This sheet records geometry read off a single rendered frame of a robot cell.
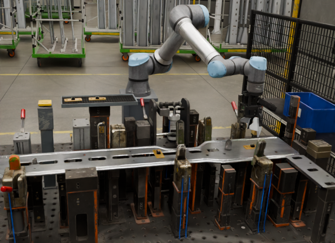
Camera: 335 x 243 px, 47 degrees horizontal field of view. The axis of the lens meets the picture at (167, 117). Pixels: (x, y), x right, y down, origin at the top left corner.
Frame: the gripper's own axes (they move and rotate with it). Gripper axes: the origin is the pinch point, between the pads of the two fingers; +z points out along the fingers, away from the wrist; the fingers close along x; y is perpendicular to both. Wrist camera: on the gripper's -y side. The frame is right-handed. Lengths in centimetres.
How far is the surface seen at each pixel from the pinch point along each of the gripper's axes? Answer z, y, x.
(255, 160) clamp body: 5.2, 8.2, 18.8
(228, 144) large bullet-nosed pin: 5.3, 13.3, 1.5
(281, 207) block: 28.0, -5.5, 23.0
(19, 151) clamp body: 7, 107, -12
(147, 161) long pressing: 7, 53, 7
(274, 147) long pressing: 8.3, -10.4, 2.7
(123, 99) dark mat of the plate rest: -8, 57, -33
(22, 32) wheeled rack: 84, 182, -907
